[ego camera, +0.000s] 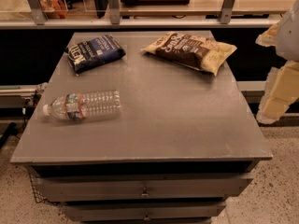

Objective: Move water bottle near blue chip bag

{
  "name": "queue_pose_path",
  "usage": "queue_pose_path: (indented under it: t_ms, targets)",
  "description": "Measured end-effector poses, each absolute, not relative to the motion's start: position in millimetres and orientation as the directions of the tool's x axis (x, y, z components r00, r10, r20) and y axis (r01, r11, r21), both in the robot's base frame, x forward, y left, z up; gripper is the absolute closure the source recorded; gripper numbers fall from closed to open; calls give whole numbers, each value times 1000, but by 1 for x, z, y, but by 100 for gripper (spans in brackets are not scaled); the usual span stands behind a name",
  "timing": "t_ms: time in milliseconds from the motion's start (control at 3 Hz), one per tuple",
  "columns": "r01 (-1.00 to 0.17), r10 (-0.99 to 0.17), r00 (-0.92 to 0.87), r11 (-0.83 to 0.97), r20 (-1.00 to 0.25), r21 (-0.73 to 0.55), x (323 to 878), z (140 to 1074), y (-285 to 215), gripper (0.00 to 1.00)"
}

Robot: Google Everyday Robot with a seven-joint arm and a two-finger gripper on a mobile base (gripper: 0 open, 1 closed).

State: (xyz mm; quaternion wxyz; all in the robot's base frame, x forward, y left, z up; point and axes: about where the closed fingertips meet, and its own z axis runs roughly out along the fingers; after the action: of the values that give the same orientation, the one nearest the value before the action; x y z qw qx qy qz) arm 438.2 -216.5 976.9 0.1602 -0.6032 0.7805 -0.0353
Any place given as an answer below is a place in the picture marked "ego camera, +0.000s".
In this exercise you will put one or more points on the blue chip bag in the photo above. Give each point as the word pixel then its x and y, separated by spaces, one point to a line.
pixel 89 54

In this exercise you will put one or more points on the upper grey drawer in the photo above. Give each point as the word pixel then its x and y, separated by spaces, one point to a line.
pixel 141 187

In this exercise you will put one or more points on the grey drawer cabinet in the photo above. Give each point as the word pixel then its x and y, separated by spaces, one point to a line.
pixel 173 121

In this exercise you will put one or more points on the orange bag behind glass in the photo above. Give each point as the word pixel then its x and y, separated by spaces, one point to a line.
pixel 54 6

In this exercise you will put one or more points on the clear plastic water bottle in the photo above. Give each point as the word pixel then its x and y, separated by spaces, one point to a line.
pixel 87 105

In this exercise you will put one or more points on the grey drawer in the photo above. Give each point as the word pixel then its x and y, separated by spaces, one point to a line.
pixel 141 187
pixel 143 211

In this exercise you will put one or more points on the brown and cream snack bag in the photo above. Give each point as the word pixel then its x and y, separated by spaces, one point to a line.
pixel 193 51

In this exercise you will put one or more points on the metal shelf rail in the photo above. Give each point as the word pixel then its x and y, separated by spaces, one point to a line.
pixel 148 24

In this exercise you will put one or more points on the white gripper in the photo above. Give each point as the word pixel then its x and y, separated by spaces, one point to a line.
pixel 289 36

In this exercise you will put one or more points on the lower grey drawer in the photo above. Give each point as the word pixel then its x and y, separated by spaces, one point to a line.
pixel 143 211

